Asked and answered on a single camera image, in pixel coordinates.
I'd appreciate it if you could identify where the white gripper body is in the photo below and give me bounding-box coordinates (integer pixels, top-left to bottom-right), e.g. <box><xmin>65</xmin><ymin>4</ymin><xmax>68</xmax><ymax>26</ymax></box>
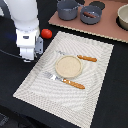
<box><xmin>16</xmin><ymin>29</ymin><xmax>43</xmax><ymax>61</ymax></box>

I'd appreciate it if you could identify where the red tomato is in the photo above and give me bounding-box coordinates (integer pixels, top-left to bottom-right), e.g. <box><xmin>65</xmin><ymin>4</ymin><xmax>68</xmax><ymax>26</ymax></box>
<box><xmin>41</xmin><ymin>29</ymin><xmax>52</xmax><ymax>39</ymax></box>

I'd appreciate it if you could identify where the red sausage with grill marks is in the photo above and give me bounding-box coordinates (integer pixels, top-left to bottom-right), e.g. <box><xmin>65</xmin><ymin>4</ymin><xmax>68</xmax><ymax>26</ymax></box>
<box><xmin>83</xmin><ymin>12</ymin><xmax>96</xmax><ymax>18</ymax></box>

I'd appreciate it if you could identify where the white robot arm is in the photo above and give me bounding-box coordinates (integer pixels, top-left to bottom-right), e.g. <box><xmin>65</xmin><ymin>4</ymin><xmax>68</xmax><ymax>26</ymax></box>
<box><xmin>3</xmin><ymin>0</ymin><xmax>40</xmax><ymax>60</ymax></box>

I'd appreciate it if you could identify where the grey frying pan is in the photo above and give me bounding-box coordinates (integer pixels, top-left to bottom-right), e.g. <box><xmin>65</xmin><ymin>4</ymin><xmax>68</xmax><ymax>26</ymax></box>
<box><xmin>80</xmin><ymin>5</ymin><xmax>102</xmax><ymax>24</ymax></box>

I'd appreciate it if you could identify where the round beige plate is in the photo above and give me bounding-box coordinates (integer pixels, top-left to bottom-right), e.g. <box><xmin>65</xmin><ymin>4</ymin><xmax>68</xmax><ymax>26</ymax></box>
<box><xmin>55</xmin><ymin>55</ymin><xmax>83</xmax><ymax>78</ymax></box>

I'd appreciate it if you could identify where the woven beige placemat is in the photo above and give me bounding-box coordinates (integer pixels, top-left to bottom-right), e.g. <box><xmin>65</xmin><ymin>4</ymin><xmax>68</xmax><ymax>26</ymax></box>
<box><xmin>13</xmin><ymin>31</ymin><xmax>113</xmax><ymax>128</ymax></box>

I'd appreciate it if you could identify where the black round coaster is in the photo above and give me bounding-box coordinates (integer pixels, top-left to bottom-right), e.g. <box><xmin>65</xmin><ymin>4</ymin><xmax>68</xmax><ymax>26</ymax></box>
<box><xmin>89</xmin><ymin>1</ymin><xmax>105</xmax><ymax>10</ymax></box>

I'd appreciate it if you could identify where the beige ceramic bowl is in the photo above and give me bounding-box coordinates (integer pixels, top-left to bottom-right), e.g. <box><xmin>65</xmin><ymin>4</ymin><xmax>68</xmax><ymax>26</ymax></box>
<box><xmin>118</xmin><ymin>4</ymin><xmax>128</xmax><ymax>30</ymax></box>

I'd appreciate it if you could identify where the black cable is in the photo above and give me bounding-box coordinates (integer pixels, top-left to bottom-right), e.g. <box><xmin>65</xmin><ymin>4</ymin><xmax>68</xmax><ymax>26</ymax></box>
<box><xmin>0</xmin><ymin>14</ymin><xmax>26</xmax><ymax>62</ymax></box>

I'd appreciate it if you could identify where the knife with wooden handle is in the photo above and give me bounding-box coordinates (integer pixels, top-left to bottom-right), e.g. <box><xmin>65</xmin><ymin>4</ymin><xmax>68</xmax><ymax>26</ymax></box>
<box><xmin>56</xmin><ymin>51</ymin><xmax>97</xmax><ymax>62</ymax></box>

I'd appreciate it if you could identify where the fork with wooden handle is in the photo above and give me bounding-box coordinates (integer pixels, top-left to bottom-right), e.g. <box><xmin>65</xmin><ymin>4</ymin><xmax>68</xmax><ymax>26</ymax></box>
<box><xmin>43</xmin><ymin>72</ymin><xmax>85</xmax><ymax>89</ymax></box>

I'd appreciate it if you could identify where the grey two-handled pot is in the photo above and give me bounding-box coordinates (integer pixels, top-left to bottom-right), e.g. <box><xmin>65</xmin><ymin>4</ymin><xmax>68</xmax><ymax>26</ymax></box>
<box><xmin>57</xmin><ymin>0</ymin><xmax>78</xmax><ymax>21</ymax></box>

